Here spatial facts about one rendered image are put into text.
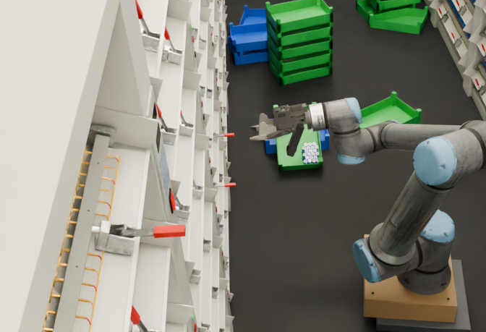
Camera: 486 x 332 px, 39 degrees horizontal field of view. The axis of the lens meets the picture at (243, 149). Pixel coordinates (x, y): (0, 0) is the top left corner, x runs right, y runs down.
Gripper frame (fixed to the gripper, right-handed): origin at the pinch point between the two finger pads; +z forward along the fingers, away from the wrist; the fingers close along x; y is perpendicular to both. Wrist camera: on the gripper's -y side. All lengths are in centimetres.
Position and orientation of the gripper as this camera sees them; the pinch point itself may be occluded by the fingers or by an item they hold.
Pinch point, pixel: (252, 134)
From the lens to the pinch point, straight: 230.8
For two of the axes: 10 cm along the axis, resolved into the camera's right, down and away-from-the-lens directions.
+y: -1.9, -9.3, -3.2
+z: -9.8, 1.7, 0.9
